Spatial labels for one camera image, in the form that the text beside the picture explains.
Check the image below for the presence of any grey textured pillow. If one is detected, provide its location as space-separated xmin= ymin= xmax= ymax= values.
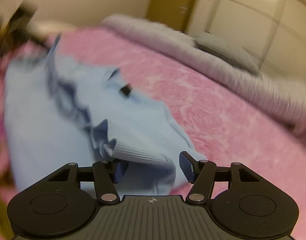
xmin=194 ymin=32 xmax=259 ymax=75

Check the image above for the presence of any brown wooden door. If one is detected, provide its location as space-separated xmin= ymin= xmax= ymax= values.
xmin=145 ymin=0 xmax=195 ymax=32

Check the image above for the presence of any striped lilac duvet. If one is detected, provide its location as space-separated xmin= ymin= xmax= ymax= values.
xmin=101 ymin=14 xmax=306 ymax=135

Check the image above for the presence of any white wardrobe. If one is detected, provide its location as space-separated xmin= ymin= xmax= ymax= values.
xmin=187 ymin=0 xmax=306 ymax=82

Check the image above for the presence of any pink rose blanket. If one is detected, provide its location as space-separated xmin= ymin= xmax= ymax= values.
xmin=0 ymin=27 xmax=306 ymax=238

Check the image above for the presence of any light blue sweatshirt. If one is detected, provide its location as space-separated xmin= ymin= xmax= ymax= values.
xmin=4 ymin=47 xmax=203 ymax=196

